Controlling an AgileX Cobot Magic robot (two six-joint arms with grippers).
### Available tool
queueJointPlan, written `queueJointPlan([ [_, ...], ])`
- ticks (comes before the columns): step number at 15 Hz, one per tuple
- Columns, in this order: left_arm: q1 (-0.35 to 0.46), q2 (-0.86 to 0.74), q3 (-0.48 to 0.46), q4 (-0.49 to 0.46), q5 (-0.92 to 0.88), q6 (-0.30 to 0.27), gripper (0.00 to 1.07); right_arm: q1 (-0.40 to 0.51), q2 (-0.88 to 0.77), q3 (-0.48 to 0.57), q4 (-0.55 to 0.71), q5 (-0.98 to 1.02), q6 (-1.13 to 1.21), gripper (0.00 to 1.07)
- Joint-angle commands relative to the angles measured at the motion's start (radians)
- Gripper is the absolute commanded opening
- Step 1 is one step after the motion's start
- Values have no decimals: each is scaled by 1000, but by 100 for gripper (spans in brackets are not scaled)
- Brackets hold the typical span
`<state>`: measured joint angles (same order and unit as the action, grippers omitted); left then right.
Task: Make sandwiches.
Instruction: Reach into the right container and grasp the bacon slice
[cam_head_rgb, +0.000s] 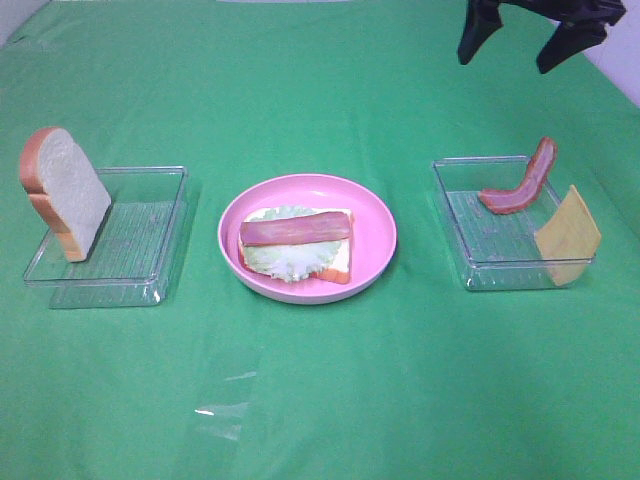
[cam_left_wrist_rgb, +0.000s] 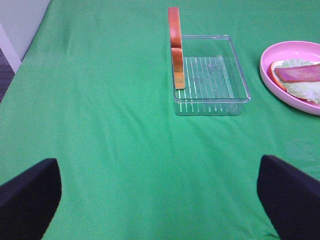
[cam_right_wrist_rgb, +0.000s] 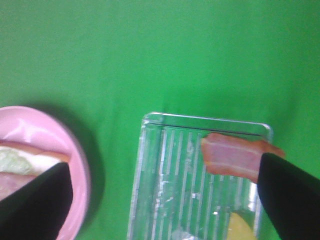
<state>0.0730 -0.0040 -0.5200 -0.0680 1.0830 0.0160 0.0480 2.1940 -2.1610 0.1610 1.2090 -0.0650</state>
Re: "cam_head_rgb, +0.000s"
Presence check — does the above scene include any pink plate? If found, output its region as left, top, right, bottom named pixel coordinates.
left=217, top=173, right=397, bottom=305

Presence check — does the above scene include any yellow cheese slice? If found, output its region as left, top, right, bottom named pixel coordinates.
left=534, top=185, right=602, bottom=286

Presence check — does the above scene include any clear ingredients tray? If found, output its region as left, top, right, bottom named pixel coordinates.
left=432, top=155, right=566, bottom=291

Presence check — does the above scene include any green tablecloth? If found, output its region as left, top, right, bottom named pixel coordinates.
left=1, top=1, right=639, bottom=479

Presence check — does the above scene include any clear tape patch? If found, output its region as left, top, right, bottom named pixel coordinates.
left=192, top=348, right=260, bottom=442

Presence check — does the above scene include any curved bacon strip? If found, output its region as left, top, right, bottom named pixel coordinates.
left=478, top=137, right=558, bottom=215

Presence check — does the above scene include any clear bread tray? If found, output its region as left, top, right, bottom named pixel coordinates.
left=23, top=166, right=193, bottom=309

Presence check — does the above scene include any white toast slice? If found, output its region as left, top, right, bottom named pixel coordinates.
left=238, top=205, right=354, bottom=284

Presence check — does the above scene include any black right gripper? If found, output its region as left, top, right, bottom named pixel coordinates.
left=457, top=0, right=626, bottom=74

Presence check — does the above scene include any green lettuce leaf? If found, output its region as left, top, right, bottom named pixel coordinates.
left=238, top=205, right=353, bottom=284

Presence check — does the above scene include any upright toast slice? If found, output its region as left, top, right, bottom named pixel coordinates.
left=19, top=127, right=111, bottom=262

